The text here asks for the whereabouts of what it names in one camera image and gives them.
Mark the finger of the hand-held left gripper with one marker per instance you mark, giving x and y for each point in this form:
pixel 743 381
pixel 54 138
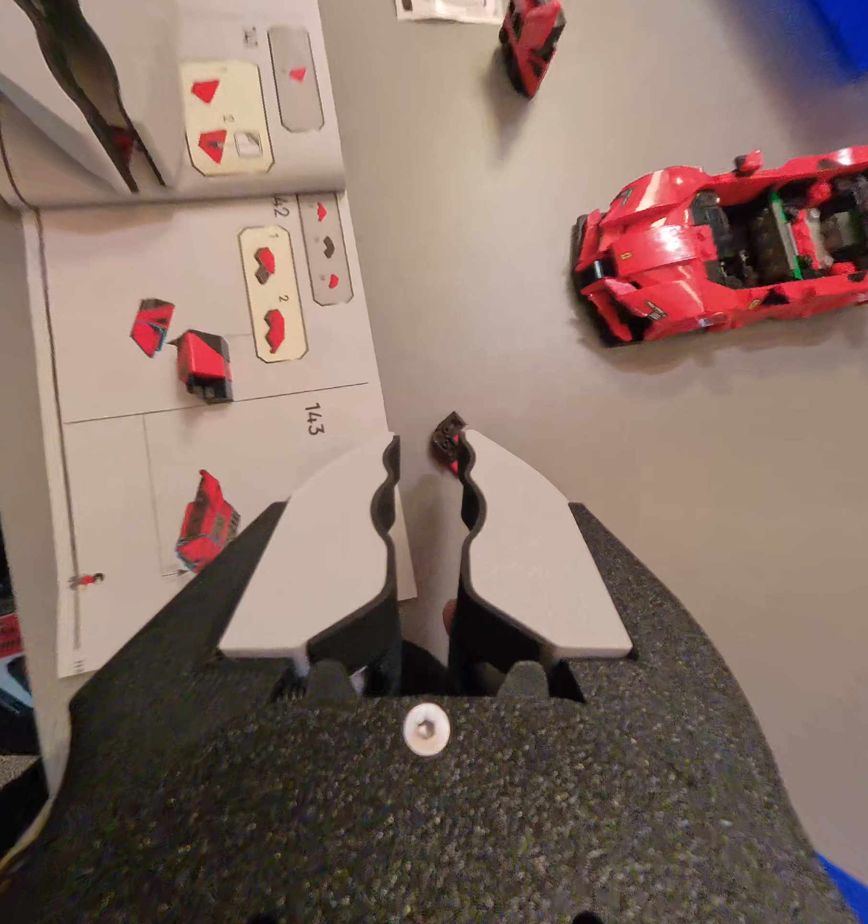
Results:
pixel 145 72
pixel 15 43

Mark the red lego sports car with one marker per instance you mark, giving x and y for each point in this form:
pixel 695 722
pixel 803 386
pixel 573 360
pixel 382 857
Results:
pixel 658 252

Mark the lego instruction booklet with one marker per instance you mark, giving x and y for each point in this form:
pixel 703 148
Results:
pixel 225 447

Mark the lego sticker sheet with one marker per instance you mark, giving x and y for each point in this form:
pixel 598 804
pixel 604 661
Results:
pixel 448 8

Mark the red lego subassembly with clear piece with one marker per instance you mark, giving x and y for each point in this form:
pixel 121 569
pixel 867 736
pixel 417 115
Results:
pixel 531 43

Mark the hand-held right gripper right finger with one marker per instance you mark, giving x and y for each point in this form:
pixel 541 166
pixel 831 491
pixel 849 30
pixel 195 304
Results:
pixel 535 570

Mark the person's right hand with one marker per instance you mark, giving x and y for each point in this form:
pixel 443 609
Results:
pixel 448 619

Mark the small red black lego subassembly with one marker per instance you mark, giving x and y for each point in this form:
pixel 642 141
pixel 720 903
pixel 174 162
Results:
pixel 203 361

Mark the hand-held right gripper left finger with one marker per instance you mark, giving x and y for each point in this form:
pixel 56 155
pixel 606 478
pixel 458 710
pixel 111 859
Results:
pixel 318 563

